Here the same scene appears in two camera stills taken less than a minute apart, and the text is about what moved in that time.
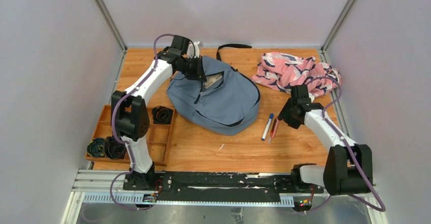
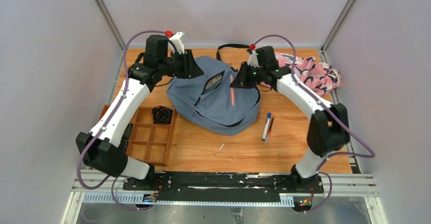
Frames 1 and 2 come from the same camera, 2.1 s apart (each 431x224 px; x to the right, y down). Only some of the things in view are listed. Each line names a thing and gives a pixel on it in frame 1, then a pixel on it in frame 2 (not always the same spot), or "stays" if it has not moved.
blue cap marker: [267, 126] stays
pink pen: [275, 128] → [232, 90]
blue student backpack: [227, 103] stays
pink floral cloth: [282, 71] stays
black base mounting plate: [213, 187] stays
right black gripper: [284, 115] → [242, 80]
